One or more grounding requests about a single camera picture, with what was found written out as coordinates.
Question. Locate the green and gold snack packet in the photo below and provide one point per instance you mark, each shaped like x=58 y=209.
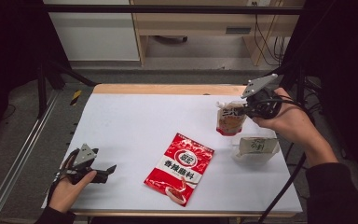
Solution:
x=256 y=145

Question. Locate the white table cover sheet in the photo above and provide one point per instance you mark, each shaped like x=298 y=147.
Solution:
x=143 y=118

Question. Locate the black horizontal frame bar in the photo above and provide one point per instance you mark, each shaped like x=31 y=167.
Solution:
x=167 y=9

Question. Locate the person's right hand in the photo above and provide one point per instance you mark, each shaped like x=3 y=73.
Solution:
x=292 y=121

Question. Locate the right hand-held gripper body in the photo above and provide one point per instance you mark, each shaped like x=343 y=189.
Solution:
x=262 y=104

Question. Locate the light wooden desk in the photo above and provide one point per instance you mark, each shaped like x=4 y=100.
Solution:
x=199 y=23

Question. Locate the black metal stand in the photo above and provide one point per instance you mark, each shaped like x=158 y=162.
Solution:
x=42 y=90
x=300 y=87

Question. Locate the small spout sauce pouch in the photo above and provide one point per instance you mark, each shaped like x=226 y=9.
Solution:
x=230 y=123

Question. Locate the black curtain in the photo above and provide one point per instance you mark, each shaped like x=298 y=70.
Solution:
x=9 y=62
x=345 y=62

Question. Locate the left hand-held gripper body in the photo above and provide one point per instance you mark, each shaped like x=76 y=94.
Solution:
x=83 y=157

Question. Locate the large red seasoning packet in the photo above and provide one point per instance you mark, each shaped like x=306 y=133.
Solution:
x=180 y=168

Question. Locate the white power outlet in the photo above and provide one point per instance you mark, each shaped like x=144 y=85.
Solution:
x=258 y=2

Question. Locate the clear plastic container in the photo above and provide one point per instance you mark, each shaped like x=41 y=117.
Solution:
x=254 y=158

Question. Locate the white cabinet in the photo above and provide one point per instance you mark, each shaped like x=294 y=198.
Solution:
x=93 y=34

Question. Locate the person's left hand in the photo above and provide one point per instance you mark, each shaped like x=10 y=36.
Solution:
x=65 y=194

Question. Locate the yellow and black tape strip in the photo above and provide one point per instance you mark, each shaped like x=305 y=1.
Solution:
x=76 y=97

